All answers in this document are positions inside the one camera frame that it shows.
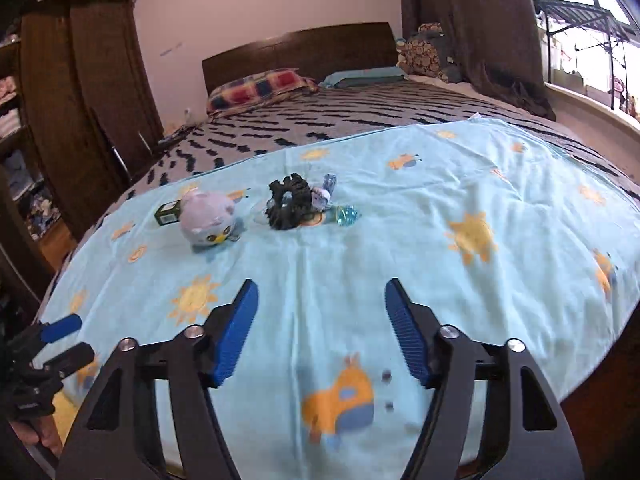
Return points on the red blue plaid pillow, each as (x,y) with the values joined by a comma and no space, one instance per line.
(260,90)

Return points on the small purple toy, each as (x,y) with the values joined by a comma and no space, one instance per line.
(322,195)

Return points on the yellow cloth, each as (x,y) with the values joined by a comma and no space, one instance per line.
(65,417)

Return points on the light blue printed sheet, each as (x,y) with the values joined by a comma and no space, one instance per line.
(400,250)

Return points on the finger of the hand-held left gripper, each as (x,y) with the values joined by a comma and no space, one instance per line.
(72,359)
(61,327)

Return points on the black folding rack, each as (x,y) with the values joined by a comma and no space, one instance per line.
(580,15)

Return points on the black scrunchie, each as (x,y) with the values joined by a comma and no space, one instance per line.
(295,195)

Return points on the grey black zigzag blanket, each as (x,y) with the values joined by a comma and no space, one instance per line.
(375,110)

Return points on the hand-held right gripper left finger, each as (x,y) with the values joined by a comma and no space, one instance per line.
(235,335)

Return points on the teal pillow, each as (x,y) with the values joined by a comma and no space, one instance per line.
(360,77)

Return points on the dark brown curtain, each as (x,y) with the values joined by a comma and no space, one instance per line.
(480,30)

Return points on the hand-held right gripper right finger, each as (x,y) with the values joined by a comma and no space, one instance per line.
(407,340)

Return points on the grey plush toy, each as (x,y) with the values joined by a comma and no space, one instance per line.
(210,220)

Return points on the dark wooden headboard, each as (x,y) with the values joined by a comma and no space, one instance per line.
(300,50)

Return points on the dark wooden wardrobe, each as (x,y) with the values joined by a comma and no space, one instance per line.
(85,110)

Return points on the clear blue plastic piece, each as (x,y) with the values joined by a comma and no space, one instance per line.
(347,215)

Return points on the white wall plug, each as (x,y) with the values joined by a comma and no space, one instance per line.
(189,113)

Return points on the person's left hand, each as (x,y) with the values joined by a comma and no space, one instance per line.
(42,435)

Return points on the open shelf with clothes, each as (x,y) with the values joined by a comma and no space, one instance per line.
(20,135)

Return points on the small dark green box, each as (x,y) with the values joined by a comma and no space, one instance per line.
(167,212)

